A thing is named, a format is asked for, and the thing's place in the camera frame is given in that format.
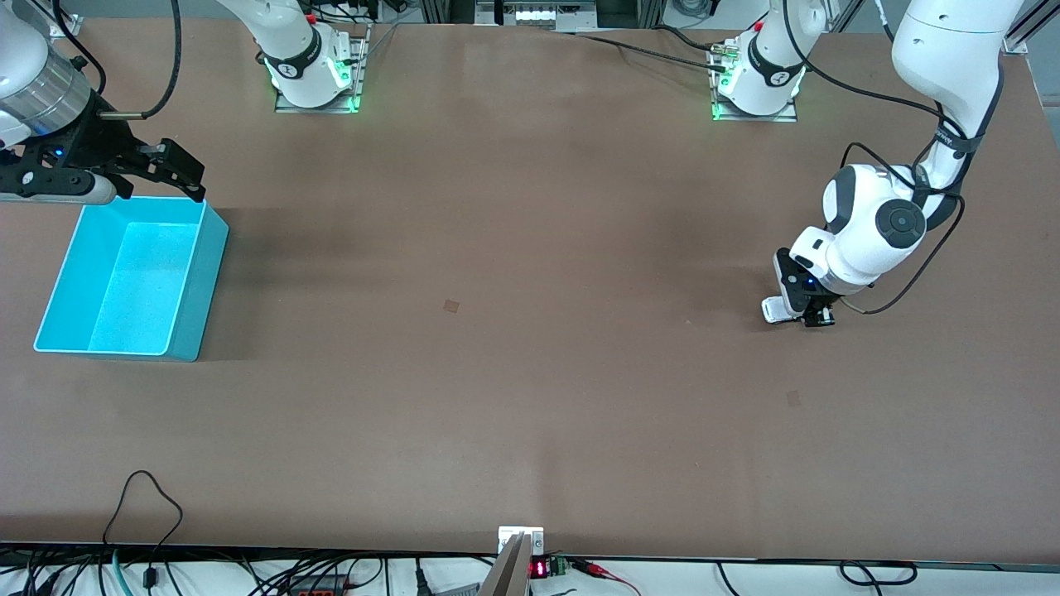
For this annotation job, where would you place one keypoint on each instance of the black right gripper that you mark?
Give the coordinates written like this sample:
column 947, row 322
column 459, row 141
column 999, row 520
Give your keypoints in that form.
column 93, row 146

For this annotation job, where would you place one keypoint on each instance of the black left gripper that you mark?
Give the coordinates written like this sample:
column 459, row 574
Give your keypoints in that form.
column 819, row 314

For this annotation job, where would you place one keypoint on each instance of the white jeep toy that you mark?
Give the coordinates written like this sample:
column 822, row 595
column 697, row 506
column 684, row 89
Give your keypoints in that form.
column 774, row 310

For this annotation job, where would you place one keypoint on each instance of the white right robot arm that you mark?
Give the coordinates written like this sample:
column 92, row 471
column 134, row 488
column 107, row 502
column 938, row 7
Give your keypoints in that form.
column 290, row 41

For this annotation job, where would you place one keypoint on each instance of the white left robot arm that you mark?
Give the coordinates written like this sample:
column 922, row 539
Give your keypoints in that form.
column 878, row 240

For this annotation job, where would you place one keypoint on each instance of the turquoise plastic bin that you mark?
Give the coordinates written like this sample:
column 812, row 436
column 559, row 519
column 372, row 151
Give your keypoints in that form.
column 141, row 281

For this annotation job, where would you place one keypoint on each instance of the red clip lead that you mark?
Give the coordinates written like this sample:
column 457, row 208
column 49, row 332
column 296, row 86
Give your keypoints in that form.
column 592, row 569

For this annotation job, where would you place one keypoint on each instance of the green terminal block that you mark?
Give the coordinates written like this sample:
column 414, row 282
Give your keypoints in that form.
column 558, row 567

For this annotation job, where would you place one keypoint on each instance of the red digit display module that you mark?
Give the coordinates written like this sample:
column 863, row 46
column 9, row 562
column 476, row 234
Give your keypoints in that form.
column 538, row 569

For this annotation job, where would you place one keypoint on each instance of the grey metal bar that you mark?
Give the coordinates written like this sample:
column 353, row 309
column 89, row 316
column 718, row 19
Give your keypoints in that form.
column 507, row 575

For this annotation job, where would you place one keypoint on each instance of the white device with lights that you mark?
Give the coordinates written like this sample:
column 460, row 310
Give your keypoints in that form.
column 534, row 15

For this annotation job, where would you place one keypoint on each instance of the aluminium corner bracket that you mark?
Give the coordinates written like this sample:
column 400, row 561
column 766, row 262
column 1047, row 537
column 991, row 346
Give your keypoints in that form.
column 73, row 26

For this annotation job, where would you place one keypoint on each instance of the white table edge bracket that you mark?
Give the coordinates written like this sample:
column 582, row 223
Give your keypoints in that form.
column 509, row 534

